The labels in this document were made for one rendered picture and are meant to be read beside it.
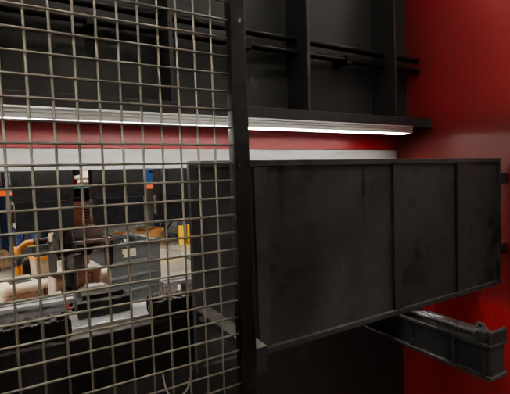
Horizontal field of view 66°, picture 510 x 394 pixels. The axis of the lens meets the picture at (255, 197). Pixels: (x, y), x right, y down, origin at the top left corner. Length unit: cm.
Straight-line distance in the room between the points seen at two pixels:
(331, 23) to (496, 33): 58
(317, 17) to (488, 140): 77
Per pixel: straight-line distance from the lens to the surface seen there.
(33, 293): 230
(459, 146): 173
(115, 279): 401
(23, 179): 122
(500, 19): 173
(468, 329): 129
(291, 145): 151
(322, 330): 105
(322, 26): 163
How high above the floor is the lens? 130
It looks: 3 degrees down
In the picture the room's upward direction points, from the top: 2 degrees counter-clockwise
